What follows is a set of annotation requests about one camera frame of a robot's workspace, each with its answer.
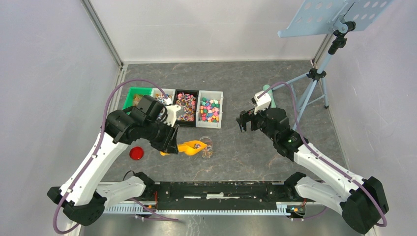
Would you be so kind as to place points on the white star candy bin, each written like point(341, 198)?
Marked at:
point(209, 109)

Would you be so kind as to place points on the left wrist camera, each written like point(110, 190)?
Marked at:
point(173, 111)

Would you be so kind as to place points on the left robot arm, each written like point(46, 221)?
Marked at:
point(80, 198)

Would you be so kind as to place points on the aluminium frame post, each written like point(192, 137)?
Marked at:
point(90, 10)

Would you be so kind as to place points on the white lollipop bin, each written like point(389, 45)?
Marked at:
point(166, 97)

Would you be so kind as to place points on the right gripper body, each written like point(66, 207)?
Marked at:
point(257, 121)

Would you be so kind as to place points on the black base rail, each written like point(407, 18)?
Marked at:
point(220, 195)

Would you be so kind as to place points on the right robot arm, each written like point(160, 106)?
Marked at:
point(361, 202)

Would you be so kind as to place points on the blue music stand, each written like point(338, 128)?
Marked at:
point(334, 19)

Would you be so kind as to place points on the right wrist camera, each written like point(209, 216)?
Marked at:
point(261, 101)

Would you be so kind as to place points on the orange plastic scoop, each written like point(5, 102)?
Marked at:
point(191, 148)

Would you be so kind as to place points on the red jar lid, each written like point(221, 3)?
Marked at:
point(136, 153)

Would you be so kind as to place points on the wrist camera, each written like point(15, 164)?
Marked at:
point(261, 101)
point(173, 111)

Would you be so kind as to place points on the black swirl lollipop bin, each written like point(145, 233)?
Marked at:
point(188, 101)

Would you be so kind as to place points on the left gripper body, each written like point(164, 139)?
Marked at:
point(163, 136)

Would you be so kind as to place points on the green candy bin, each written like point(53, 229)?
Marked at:
point(134, 95)

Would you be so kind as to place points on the clear plastic jar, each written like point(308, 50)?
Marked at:
point(207, 152)

